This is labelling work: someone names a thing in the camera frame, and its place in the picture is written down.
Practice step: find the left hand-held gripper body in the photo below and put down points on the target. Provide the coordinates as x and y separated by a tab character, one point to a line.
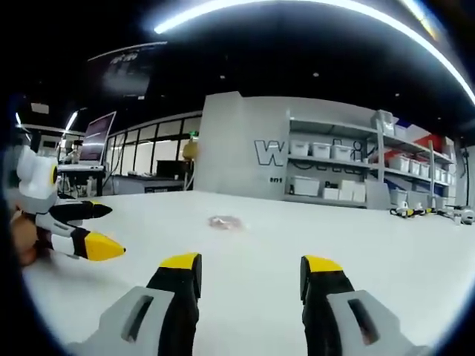
35	178

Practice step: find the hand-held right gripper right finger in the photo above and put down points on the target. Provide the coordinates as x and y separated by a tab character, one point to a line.
326	296

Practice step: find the yellow rounded object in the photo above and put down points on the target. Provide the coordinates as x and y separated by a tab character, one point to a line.
190	150

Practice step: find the white round device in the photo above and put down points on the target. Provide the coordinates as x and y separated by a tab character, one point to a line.
468	216

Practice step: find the long curved ceiling light strip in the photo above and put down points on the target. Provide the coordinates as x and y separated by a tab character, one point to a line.
334	6

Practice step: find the black monitor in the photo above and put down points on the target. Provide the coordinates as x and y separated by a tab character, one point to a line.
170	168

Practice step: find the grey metal shelving unit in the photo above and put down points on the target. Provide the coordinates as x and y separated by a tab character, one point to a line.
371	174

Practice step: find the spare gripper with yellow tips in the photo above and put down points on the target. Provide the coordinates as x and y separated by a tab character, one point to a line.
406	211

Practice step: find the tilted display screen on stand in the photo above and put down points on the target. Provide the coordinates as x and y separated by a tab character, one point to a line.
97	137

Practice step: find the clear resealable bag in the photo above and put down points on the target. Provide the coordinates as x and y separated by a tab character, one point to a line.
225	221

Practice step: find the dark hanging ceiling screen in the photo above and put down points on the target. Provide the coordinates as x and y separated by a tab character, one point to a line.
126	70

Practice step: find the person's left hand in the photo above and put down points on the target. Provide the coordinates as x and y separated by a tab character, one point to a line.
24	237

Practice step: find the short ceiling light strip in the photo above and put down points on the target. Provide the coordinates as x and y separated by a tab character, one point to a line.
72	119

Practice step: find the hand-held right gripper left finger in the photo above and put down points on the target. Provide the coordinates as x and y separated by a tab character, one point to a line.
174	296

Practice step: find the rows of white storage bins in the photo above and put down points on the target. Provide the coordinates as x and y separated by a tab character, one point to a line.
319	149

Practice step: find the dark office desk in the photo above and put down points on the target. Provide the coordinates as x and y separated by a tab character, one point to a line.
148	183

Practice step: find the grey lettered partition panel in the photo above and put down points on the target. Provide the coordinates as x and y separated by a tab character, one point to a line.
230	148

